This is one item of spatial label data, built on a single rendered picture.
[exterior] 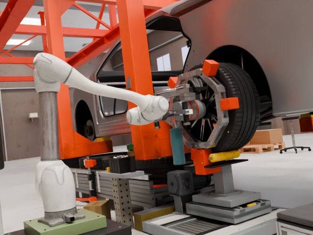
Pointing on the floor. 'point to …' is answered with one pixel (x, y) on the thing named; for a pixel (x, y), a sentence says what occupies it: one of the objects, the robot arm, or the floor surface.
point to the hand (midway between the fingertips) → (186, 112)
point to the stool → (293, 136)
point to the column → (122, 201)
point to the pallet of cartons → (264, 141)
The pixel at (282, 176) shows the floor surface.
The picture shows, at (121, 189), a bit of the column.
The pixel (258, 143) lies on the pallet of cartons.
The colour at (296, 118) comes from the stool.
